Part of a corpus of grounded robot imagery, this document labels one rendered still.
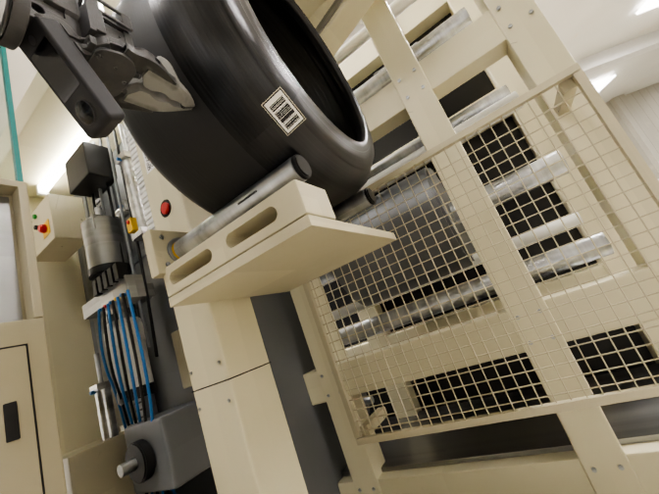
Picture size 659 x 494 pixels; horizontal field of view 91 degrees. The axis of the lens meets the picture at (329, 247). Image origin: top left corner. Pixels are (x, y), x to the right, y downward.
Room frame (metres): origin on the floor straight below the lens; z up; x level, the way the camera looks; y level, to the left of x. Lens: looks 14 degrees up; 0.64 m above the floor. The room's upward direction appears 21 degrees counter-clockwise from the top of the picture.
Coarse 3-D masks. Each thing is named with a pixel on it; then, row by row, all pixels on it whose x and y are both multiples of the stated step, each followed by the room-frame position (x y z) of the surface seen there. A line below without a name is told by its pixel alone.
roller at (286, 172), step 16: (288, 160) 0.46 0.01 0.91; (304, 160) 0.48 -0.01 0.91; (272, 176) 0.48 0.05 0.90; (288, 176) 0.47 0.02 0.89; (304, 176) 0.47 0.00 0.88; (256, 192) 0.50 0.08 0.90; (272, 192) 0.49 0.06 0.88; (224, 208) 0.54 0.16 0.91; (240, 208) 0.52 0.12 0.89; (208, 224) 0.56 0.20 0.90; (224, 224) 0.55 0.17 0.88; (192, 240) 0.59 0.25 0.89; (176, 256) 0.62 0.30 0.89
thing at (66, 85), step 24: (48, 24) 0.24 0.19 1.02; (24, 48) 0.25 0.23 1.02; (48, 48) 0.25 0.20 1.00; (72, 48) 0.26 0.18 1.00; (48, 72) 0.26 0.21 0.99; (72, 72) 0.26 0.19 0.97; (72, 96) 0.27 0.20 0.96; (96, 96) 0.27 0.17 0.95; (96, 120) 0.29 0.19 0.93; (120, 120) 0.30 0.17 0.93
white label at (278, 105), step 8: (280, 88) 0.41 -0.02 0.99; (272, 96) 0.41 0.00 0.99; (280, 96) 0.41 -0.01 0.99; (264, 104) 0.41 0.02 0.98; (272, 104) 0.42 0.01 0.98; (280, 104) 0.42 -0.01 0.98; (288, 104) 0.43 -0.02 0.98; (272, 112) 0.42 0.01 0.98; (280, 112) 0.43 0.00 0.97; (288, 112) 0.43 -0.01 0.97; (296, 112) 0.44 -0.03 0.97; (280, 120) 0.44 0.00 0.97; (288, 120) 0.44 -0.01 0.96; (296, 120) 0.44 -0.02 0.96; (304, 120) 0.45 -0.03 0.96; (288, 128) 0.45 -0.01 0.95
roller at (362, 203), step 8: (360, 192) 0.72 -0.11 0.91; (368, 192) 0.71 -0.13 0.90; (352, 200) 0.72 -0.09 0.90; (360, 200) 0.72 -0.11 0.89; (368, 200) 0.71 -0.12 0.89; (376, 200) 0.73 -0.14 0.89; (336, 208) 0.75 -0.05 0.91; (344, 208) 0.74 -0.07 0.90; (352, 208) 0.73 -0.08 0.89; (360, 208) 0.73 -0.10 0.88; (336, 216) 0.75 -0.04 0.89; (344, 216) 0.75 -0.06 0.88; (352, 216) 0.75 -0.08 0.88
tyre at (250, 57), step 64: (128, 0) 0.39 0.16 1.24; (192, 0) 0.35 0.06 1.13; (256, 0) 0.64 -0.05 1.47; (192, 64) 0.38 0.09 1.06; (256, 64) 0.39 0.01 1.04; (320, 64) 0.79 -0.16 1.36; (128, 128) 0.47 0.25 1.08; (192, 128) 0.44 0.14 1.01; (256, 128) 0.44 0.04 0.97; (320, 128) 0.49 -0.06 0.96; (192, 192) 0.53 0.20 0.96
